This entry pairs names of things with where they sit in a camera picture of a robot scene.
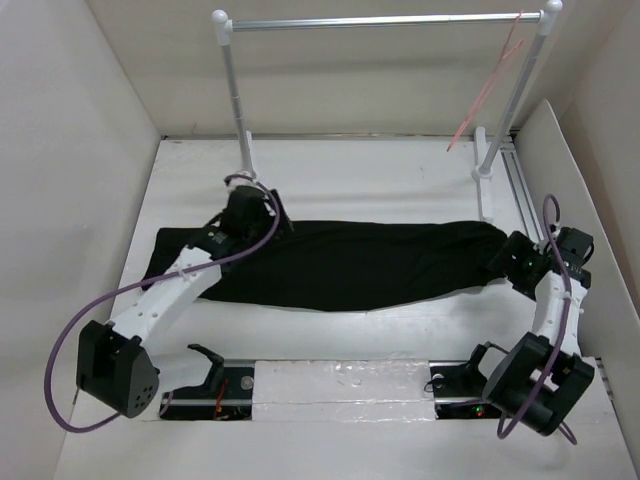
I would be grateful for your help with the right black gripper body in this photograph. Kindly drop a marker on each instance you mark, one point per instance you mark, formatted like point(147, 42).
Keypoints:
point(526, 254)

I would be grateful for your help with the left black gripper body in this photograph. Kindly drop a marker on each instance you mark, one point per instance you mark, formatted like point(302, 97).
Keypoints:
point(258, 231)

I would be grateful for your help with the black trousers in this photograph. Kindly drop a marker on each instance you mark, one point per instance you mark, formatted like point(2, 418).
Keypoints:
point(340, 266)

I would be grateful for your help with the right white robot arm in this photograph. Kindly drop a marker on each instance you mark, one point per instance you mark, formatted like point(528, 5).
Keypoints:
point(543, 376)

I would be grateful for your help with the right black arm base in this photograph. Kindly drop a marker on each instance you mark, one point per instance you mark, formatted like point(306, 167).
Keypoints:
point(456, 389)

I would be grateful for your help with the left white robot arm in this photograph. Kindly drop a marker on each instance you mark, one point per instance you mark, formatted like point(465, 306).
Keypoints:
point(117, 361)

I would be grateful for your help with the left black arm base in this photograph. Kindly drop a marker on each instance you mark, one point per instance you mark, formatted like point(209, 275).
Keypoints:
point(197, 403)

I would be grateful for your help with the orange zip tie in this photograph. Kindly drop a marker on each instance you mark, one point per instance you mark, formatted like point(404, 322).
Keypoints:
point(219, 398)

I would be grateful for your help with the white foam block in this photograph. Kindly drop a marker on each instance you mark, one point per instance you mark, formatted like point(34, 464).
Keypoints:
point(373, 391)

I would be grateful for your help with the white and silver clothes rack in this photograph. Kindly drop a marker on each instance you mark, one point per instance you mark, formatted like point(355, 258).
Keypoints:
point(391, 75)

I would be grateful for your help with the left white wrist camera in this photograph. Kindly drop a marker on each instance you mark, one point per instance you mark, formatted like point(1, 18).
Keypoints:
point(241, 179)

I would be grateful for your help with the aluminium rail right side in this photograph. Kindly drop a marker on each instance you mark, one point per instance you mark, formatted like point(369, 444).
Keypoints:
point(523, 200)

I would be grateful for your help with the pink wire hanger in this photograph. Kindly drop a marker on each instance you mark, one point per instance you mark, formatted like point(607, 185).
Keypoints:
point(506, 57)

